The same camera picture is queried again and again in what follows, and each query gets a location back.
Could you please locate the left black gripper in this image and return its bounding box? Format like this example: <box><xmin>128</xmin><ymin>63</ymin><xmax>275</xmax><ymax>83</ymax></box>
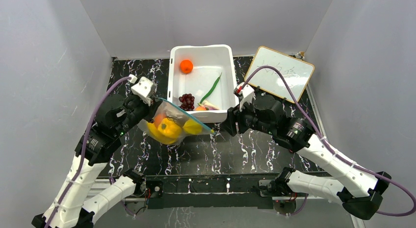
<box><xmin>115</xmin><ymin>88</ymin><xmax>162</xmax><ymax>136</ymax></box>

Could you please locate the yellow banana bunch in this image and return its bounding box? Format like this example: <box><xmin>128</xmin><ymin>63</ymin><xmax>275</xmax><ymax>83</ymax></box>
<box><xmin>146</xmin><ymin>123</ymin><xmax>179</xmax><ymax>145</ymax></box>

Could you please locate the small orange pumpkin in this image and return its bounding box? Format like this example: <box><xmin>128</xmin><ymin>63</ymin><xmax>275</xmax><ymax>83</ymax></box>
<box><xmin>153</xmin><ymin>113</ymin><xmax>166</xmax><ymax>128</ymax></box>

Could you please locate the yellow green starfruit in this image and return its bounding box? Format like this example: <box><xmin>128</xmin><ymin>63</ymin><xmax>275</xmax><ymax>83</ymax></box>
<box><xmin>182</xmin><ymin>119</ymin><xmax>203</xmax><ymax>135</ymax></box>

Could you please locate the clear zip top bag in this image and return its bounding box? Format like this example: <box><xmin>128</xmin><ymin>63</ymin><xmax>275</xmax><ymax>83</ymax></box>
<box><xmin>138</xmin><ymin>98</ymin><xmax>214</xmax><ymax>145</ymax></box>

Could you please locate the brown longan cluster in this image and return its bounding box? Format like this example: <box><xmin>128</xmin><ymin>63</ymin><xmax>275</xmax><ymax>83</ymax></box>
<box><xmin>166</xmin><ymin>114</ymin><xmax>186</xmax><ymax>126</ymax></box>

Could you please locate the yellow bell pepper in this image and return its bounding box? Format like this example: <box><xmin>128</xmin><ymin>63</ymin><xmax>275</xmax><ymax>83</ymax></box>
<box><xmin>157</xmin><ymin>118</ymin><xmax>182</xmax><ymax>139</ymax></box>

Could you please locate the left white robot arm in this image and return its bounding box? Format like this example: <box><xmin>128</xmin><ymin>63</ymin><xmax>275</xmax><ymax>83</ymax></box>
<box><xmin>31</xmin><ymin>94</ymin><xmax>161</xmax><ymax>228</ymax></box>

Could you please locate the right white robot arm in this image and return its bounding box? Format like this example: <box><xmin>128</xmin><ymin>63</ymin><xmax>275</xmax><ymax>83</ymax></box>
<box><xmin>220</xmin><ymin>96</ymin><xmax>389</xmax><ymax>220</ymax></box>

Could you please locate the orange peach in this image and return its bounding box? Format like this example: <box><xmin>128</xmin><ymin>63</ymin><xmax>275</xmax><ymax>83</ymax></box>
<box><xmin>194</xmin><ymin>106</ymin><xmax>208</xmax><ymax>111</ymax></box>

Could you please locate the green onion stalk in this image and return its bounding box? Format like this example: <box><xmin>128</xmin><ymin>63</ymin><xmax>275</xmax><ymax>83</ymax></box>
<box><xmin>200</xmin><ymin>74</ymin><xmax>222</xmax><ymax>103</ymax></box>

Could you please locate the dark red grape bunch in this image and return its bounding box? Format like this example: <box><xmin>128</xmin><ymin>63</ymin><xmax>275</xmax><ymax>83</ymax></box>
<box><xmin>179</xmin><ymin>94</ymin><xmax>195</xmax><ymax>111</ymax></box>

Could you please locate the white plastic bin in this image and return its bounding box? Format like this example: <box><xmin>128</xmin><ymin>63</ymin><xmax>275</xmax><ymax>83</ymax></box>
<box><xmin>167</xmin><ymin>44</ymin><xmax>238</xmax><ymax>123</ymax></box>

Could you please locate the orange tangerine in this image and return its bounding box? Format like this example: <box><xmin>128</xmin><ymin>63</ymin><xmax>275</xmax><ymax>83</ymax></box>
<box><xmin>180</xmin><ymin>59</ymin><xmax>194</xmax><ymax>74</ymax></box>

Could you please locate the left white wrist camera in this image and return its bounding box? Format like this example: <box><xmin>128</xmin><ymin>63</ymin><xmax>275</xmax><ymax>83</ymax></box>
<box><xmin>131</xmin><ymin>76</ymin><xmax>157</xmax><ymax>106</ymax></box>

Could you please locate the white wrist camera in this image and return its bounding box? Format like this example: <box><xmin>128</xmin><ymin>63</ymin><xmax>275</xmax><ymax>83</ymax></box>
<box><xmin>234</xmin><ymin>82</ymin><xmax>254</xmax><ymax>112</ymax></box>
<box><xmin>131</xmin><ymin>76</ymin><xmax>157</xmax><ymax>106</ymax></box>

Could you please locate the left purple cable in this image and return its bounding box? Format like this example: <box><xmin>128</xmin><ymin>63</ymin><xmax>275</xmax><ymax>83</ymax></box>
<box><xmin>44</xmin><ymin>75</ymin><xmax>137</xmax><ymax>228</ymax></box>

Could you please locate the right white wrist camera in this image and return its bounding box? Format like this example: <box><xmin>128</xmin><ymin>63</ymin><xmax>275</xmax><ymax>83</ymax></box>
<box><xmin>234</xmin><ymin>82</ymin><xmax>254</xmax><ymax>112</ymax></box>

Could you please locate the black front mounting rail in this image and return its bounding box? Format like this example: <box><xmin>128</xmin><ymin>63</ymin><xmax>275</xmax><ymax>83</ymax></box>
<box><xmin>107</xmin><ymin>173</ymin><xmax>326</xmax><ymax>210</ymax></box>

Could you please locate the small whiteboard wooden frame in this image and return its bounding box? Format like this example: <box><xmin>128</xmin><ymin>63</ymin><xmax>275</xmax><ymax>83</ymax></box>
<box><xmin>244</xmin><ymin>46</ymin><xmax>315</xmax><ymax>102</ymax></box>

